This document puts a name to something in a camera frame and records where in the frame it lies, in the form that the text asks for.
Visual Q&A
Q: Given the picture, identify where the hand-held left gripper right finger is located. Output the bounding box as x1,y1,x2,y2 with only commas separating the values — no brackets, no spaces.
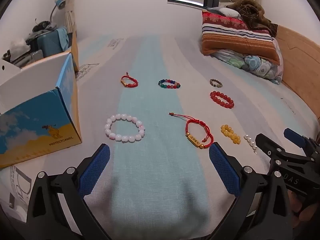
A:
209,142,293,240

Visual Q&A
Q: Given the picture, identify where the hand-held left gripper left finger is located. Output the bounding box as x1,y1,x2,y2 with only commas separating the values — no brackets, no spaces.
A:
26,144,111,240

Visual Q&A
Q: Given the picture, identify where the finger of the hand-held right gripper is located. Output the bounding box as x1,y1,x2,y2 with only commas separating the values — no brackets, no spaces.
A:
283,127,320,157
254,133,315,167

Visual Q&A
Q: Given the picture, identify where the white pearl bracelet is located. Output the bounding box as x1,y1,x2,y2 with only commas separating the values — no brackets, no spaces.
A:
244,134,258,153

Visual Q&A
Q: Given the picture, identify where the blue printed cardboard box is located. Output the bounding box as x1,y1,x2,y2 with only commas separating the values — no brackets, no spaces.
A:
0,52,82,169

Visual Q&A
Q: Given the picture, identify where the red bead bracelet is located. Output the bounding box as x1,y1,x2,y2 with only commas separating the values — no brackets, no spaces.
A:
209,91,235,109

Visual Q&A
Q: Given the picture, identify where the multicolour bead bracelet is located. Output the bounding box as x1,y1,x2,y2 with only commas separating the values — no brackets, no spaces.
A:
158,79,181,90

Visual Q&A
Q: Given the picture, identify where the person's right hand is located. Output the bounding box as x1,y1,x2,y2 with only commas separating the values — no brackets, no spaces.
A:
287,190,320,228

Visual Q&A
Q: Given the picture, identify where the striped bed sheet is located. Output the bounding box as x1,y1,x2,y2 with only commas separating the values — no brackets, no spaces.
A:
0,34,320,240

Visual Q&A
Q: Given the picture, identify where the wooden headboard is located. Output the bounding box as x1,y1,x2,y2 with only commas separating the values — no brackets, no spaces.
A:
272,25,320,120

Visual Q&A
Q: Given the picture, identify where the floral quilt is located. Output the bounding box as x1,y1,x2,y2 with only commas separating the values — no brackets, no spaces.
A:
212,39,284,85

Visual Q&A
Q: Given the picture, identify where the striped orange pillow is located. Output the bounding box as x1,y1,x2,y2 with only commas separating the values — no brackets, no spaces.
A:
201,10,280,64

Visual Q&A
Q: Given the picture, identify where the brown fur garment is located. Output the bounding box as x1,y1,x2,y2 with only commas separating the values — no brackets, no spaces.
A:
226,0,278,37

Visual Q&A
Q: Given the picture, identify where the blue suitcase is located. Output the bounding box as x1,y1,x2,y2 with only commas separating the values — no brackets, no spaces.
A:
37,27,69,58

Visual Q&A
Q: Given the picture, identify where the grey pillow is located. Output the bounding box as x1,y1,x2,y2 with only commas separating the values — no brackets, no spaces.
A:
207,6,242,18

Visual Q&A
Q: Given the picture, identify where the white plastic bag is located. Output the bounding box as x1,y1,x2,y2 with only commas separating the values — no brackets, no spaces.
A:
10,39,28,55

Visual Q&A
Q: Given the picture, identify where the black bag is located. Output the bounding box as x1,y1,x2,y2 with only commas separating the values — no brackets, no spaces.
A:
32,20,50,32

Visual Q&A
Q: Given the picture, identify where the blue desk lamp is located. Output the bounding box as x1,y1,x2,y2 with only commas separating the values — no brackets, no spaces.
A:
49,0,66,27

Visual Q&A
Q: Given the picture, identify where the yellow bead bracelet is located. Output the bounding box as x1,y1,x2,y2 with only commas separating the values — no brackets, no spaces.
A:
220,124,242,144

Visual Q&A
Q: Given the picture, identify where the pink white bead bracelet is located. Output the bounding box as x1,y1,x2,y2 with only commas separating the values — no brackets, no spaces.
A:
104,114,145,142

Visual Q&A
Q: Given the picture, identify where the red string gold bar bracelet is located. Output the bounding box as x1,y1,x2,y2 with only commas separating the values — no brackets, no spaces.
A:
169,112,215,149

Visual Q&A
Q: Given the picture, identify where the thin red string bracelet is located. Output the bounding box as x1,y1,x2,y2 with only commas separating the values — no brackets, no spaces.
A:
121,72,139,88

